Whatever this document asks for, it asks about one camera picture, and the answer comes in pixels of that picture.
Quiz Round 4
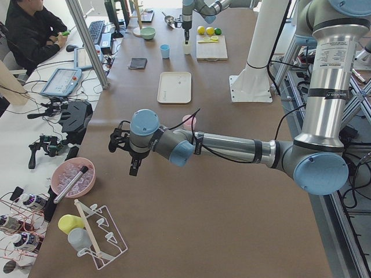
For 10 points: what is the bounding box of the blue teach pendant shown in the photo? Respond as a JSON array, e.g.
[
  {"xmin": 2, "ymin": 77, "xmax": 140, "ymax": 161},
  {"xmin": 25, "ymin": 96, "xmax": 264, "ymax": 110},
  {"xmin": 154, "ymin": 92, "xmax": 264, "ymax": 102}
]
[{"xmin": 40, "ymin": 68, "xmax": 82, "ymax": 97}]

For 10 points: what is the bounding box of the wooden cutting board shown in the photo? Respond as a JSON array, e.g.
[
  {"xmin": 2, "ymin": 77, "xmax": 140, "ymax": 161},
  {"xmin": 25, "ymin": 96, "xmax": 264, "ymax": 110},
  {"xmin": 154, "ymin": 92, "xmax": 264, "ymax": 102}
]
[{"xmin": 196, "ymin": 35, "xmax": 228, "ymax": 61}]

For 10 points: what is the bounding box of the blue cup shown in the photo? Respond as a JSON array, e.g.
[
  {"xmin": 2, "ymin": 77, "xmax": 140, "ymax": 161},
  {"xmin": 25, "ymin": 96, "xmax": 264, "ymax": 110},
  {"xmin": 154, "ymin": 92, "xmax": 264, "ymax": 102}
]
[{"xmin": 160, "ymin": 44, "xmax": 170, "ymax": 59}]

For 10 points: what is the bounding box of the white wire cup rack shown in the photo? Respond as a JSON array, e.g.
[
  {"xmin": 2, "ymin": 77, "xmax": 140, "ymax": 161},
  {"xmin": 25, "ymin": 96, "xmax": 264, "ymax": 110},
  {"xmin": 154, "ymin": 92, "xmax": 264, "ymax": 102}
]
[{"xmin": 74, "ymin": 199, "xmax": 129, "ymax": 270}]

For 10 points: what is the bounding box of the grey cup on rack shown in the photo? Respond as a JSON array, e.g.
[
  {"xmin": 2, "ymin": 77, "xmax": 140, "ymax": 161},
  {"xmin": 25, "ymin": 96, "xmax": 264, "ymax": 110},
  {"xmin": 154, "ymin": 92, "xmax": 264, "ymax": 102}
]
[{"xmin": 68, "ymin": 228, "xmax": 92, "ymax": 251}]

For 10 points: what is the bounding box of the grey folded cloth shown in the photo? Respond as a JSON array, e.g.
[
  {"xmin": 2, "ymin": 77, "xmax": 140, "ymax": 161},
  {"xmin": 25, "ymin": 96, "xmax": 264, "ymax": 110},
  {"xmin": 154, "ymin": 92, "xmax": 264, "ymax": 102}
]
[{"xmin": 128, "ymin": 57, "xmax": 147, "ymax": 70}]

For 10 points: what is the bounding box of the green lime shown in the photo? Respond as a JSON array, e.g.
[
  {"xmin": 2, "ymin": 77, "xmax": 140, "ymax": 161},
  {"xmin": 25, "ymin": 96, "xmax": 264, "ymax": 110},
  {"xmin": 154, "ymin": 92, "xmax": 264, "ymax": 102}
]
[{"xmin": 214, "ymin": 28, "xmax": 222, "ymax": 35}]

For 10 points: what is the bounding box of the black monitor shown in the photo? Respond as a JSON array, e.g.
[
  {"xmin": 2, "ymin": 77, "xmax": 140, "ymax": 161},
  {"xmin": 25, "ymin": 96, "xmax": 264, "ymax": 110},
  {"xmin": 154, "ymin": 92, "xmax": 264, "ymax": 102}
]
[{"xmin": 104, "ymin": 0, "xmax": 130, "ymax": 39}]

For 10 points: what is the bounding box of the pink cup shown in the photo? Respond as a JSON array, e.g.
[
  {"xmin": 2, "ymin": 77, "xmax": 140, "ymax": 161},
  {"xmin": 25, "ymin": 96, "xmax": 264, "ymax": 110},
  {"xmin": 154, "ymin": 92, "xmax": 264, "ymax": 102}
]
[{"xmin": 182, "ymin": 115, "xmax": 197, "ymax": 131}]

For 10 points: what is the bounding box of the whole lemon upper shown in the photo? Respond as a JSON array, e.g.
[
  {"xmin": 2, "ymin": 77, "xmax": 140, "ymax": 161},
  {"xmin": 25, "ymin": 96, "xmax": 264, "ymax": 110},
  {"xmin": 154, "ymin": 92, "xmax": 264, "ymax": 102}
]
[{"xmin": 197, "ymin": 25, "xmax": 205, "ymax": 35}]

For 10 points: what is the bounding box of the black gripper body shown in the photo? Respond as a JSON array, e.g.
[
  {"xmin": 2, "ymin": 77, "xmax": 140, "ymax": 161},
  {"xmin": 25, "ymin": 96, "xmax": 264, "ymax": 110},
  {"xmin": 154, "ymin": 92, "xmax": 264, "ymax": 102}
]
[
  {"xmin": 129, "ymin": 146, "xmax": 150, "ymax": 168},
  {"xmin": 184, "ymin": 28, "xmax": 190, "ymax": 37}
]

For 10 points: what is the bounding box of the steel muddler black tip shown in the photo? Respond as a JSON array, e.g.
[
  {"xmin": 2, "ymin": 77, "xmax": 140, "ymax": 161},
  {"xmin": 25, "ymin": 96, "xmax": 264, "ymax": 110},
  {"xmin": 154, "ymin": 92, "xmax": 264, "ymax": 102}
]
[{"xmin": 53, "ymin": 166, "xmax": 89, "ymax": 204}]

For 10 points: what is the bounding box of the whole lemon lower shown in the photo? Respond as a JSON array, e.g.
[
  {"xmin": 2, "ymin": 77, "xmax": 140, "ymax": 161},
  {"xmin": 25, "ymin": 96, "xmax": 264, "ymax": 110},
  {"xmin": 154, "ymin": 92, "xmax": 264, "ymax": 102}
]
[{"xmin": 205, "ymin": 27, "xmax": 214, "ymax": 36}]

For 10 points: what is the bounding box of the wooden cup stand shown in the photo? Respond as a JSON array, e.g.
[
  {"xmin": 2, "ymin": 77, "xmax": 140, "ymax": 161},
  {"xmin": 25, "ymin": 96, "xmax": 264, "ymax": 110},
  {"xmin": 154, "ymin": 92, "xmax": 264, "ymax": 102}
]
[{"xmin": 129, "ymin": 0, "xmax": 143, "ymax": 38}]

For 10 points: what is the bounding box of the seated person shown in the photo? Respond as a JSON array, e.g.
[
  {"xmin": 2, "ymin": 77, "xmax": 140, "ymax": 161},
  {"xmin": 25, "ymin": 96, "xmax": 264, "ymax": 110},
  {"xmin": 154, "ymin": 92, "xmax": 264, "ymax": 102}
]
[{"xmin": 5, "ymin": 0, "xmax": 68, "ymax": 75}]

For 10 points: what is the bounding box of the black keyboard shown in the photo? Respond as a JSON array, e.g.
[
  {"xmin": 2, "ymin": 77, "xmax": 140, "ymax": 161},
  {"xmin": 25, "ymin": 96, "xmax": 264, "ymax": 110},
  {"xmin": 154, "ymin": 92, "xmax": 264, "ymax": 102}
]
[{"xmin": 88, "ymin": 20, "xmax": 105, "ymax": 45}]

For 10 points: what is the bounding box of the aluminium frame post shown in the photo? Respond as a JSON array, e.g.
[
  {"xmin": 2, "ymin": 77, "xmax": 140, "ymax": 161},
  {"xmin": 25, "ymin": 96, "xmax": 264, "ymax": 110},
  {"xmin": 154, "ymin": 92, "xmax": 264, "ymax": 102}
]
[{"xmin": 66, "ymin": 0, "xmax": 109, "ymax": 89}]

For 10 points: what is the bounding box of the whole lemon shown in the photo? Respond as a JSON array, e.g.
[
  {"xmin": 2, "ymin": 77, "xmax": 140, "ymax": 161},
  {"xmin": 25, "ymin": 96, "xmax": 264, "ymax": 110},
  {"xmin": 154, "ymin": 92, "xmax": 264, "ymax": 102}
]
[
  {"xmin": 205, "ymin": 27, "xmax": 214, "ymax": 36},
  {"xmin": 197, "ymin": 25, "xmax": 205, "ymax": 35}
]

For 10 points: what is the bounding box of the cream rabbit tray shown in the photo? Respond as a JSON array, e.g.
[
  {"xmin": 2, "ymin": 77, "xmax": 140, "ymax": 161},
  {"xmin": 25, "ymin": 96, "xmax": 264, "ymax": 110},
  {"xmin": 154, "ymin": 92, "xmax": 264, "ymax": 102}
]
[{"xmin": 157, "ymin": 72, "xmax": 192, "ymax": 104}]

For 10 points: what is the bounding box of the pink bowl with ice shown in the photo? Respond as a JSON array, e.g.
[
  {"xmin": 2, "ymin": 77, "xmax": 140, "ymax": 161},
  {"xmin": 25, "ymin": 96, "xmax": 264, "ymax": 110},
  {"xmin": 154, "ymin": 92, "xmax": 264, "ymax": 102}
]
[{"xmin": 51, "ymin": 157, "xmax": 97, "ymax": 199}]

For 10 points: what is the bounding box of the green bowl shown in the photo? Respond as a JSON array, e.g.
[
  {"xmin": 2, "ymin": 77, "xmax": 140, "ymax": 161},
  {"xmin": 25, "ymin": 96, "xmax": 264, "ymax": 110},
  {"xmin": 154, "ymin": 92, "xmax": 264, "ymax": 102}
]
[{"xmin": 140, "ymin": 27, "xmax": 156, "ymax": 40}]

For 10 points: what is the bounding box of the yellow plastic knife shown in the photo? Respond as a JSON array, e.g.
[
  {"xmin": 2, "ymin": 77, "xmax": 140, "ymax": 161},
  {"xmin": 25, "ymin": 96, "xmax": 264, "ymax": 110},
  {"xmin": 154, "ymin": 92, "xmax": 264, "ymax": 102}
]
[{"xmin": 197, "ymin": 40, "xmax": 219, "ymax": 43}]

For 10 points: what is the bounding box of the cream yellow cup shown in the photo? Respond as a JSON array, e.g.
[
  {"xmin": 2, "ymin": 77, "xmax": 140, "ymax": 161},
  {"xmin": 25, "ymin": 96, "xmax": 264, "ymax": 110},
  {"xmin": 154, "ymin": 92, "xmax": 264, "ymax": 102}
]
[{"xmin": 183, "ymin": 41, "xmax": 191, "ymax": 55}]

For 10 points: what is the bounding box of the steel ice scoop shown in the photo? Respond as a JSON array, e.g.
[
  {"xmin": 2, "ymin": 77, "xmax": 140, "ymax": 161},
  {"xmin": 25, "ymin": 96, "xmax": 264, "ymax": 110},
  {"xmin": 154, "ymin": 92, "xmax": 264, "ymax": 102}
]
[{"xmin": 162, "ymin": 12, "xmax": 176, "ymax": 29}]

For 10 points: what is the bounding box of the yellow cup on rack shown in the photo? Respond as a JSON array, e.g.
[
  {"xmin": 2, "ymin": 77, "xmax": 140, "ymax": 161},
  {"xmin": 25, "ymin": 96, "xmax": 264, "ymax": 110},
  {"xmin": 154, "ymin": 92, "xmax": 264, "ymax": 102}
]
[{"xmin": 58, "ymin": 214, "xmax": 85, "ymax": 235}]

